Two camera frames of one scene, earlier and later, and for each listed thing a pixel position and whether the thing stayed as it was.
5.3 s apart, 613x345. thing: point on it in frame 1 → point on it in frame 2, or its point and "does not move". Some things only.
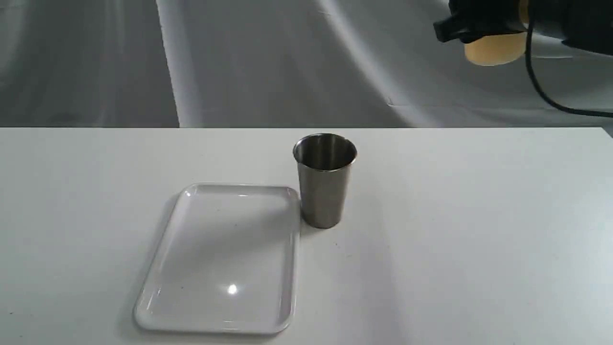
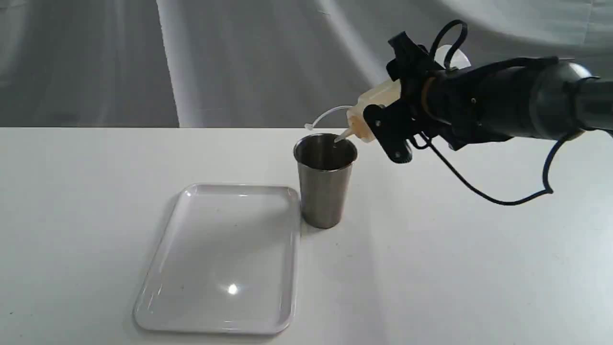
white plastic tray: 228,263 does not move
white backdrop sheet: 276,63 does not move
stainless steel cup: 324,161 does not move
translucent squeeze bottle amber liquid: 495,50 → 383,94
